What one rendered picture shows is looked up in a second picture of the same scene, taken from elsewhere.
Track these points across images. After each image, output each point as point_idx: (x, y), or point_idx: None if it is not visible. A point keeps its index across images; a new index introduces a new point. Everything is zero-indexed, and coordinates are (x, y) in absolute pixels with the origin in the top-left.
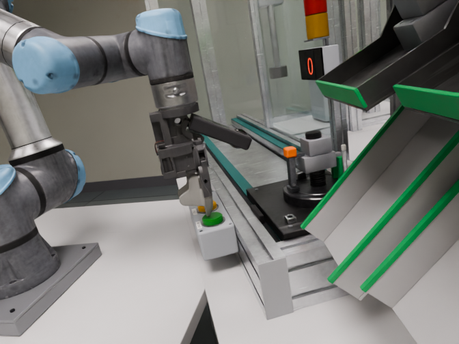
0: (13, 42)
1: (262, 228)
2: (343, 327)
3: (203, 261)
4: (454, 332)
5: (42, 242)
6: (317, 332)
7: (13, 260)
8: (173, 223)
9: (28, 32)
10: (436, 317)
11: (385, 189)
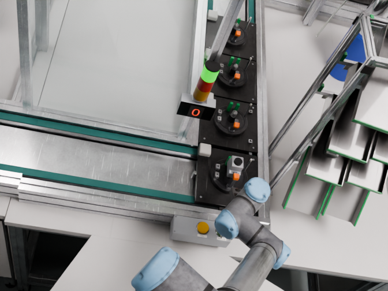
0: (275, 261)
1: None
2: (275, 219)
3: (203, 248)
4: (339, 209)
5: None
6: (273, 227)
7: None
8: (138, 252)
9: (276, 252)
10: (333, 208)
11: (301, 181)
